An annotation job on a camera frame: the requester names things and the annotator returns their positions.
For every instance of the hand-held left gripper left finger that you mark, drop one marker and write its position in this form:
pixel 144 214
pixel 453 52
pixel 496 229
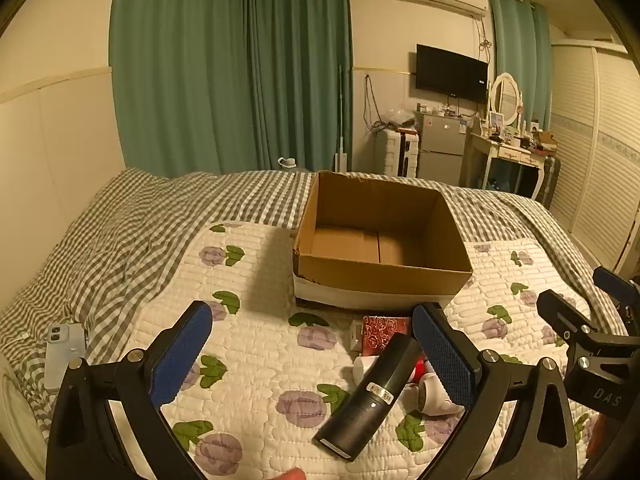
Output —
pixel 182 355

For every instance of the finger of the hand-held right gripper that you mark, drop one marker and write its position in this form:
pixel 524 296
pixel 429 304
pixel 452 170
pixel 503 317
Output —
pixel 616 282
pixel 565 316

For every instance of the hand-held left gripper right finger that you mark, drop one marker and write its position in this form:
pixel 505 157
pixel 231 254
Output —
pixel 445 355

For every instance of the white round jar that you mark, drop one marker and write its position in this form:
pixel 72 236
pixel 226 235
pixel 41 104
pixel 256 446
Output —
pixel 430 395

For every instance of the red patterned small box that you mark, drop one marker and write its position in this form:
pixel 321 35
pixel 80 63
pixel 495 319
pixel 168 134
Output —
pixel 380 332

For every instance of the white bottle with red cap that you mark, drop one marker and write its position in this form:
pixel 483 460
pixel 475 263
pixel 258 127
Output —
pixel 364 369

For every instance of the black spray can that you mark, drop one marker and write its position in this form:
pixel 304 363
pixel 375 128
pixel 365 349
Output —
pixel 370 400

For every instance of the small white square box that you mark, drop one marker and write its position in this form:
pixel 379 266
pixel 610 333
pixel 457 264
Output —
pixel 356 337

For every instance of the cardboard box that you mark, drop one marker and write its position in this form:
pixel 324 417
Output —
pixel 380 280

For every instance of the white floral quilt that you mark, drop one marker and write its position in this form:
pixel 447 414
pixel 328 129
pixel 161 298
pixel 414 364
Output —
pixel 260 360

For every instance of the phone in light blue case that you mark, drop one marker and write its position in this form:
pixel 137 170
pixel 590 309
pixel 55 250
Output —
pixel 65 355

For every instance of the dark suitcase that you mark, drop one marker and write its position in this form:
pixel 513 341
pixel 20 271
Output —
pixel 551 180

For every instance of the grey checked bed sheet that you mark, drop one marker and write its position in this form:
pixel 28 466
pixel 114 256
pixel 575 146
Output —
pixel 125 240

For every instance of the white louvred wardrobe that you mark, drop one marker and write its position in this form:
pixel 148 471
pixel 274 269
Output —
pixel 600 135

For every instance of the small brown box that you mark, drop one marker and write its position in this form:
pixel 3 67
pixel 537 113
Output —
pixel 545 139

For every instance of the white dressing table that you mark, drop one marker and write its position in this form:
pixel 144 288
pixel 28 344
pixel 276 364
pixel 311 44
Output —
pixel 500 152

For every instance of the white suitcase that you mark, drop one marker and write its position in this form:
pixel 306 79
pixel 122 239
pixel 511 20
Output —
pixel 395 155

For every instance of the grey two-door fridge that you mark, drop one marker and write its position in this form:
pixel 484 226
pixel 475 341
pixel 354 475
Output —
pixel 442 147

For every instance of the white oval mirror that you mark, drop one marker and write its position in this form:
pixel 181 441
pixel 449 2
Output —
pixel 505 97

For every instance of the white flat mop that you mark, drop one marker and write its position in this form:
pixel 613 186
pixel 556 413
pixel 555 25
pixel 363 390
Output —
pixel 341 155

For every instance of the clear plastic bag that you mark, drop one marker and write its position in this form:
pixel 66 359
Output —
pixel 400 117

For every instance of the narrow green curtain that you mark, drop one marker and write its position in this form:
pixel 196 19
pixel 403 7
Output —
pixel 520 40

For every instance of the wide green curtain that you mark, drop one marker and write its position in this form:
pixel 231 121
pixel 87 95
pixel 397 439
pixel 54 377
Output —
pixel 175 70

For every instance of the green corner curtain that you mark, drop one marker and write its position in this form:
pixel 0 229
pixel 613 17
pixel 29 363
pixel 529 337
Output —
pixel 300 70

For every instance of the small picture frame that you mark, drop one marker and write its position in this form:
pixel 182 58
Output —
pixel 496 121

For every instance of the black wall television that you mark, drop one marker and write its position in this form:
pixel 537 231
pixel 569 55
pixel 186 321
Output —
pixel 450 72

